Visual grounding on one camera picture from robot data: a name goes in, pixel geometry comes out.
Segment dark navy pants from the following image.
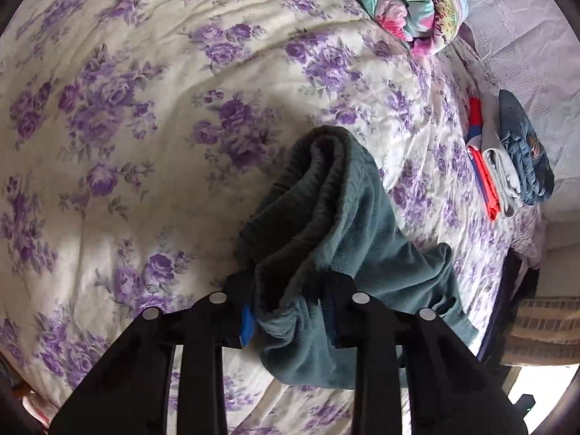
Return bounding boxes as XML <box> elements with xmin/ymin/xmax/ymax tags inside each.
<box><xmin>480</xmin><ymin>249</ymin><xmax>540</xmax><ymax>363</ymax></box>

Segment white lace cover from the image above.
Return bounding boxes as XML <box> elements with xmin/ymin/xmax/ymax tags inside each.
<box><xmin>442</xmin><ymin>0</ymin><xmax>580</xmax><ymax>218</ymax></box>

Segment dark purple cloth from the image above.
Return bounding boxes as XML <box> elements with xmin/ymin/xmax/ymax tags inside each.
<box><xmin>457</xmin><ymin>22</ymin><xmax>477</xmax><ymax>53</ymax></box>

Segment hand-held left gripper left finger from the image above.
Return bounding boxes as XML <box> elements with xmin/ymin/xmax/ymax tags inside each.
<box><xmin>47</xmin><ymin>272</ymin><xmax>257</xmax><ymax>435</ymax></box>

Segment folded blue jeans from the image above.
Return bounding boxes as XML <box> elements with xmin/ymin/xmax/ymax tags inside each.
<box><xmin>498</xmin><ymin>90</ymin><xmax>556</xmax><ymax>207</ymax></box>

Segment folded floral quilt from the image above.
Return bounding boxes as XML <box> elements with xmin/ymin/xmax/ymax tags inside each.
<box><xmin>317</xmin><ymin>0</ymin><xmax>469</xmax><ymax>57</ymax></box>

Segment folded grey pants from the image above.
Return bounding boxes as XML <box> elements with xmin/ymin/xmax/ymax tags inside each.
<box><xmin>480</xmin><ymin>95</ymin><xmax>522</xmax><ymax>216</ymax></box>

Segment purple floral pillow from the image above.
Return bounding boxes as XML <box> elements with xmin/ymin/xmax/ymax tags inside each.
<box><xmin>510</xmin><ymin>211</ymin><xmax>551</xmax><ymax>270</ymax></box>

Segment green pants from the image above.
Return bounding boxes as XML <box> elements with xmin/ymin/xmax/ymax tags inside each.
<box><xmin>236</xmin><ymin>124</ymin><xmax>481</xmax><ymax>390</ymax></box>

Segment folded red garment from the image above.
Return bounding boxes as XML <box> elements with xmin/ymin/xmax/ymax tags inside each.
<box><xmin>467</xmin><ymin>96</ymin><xmax>501</xmax><ymax>222</ymax></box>

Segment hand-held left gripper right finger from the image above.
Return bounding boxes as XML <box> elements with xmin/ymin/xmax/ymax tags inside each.
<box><xmin>317</xmin><ymin>269</ymin><xmax>529</xmax><ymax>435</ymax></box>

